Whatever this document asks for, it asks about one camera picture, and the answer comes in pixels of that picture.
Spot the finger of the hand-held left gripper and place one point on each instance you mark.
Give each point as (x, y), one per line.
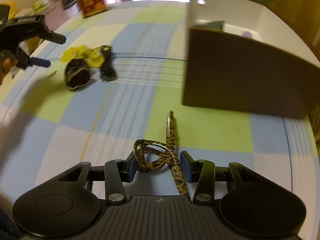
(55, 38)
(40, 62)

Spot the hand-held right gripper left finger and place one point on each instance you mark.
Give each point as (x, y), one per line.
(132, 168)

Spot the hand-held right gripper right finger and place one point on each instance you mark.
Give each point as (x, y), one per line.
(186, 168)

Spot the yellow snack packet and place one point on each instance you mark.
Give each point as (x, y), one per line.
(75, 53)

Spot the dark brown shiny packet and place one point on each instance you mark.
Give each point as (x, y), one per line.
(76, 73)

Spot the leopard print glasses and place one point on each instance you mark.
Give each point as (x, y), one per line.
(171, 130)

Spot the brown cardboard box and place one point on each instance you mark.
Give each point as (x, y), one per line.
(237, 75)

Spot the dark green packet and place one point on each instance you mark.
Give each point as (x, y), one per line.
(215, 25)

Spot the purple lip balm tube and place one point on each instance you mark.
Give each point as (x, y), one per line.
(247, 34)

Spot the person's left hand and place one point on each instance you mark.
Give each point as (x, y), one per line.
(6, 66)

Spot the checked tablecloth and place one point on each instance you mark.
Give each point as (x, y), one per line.
(150, 80)

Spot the dark cloth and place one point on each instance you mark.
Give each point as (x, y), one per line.
(5, 223)

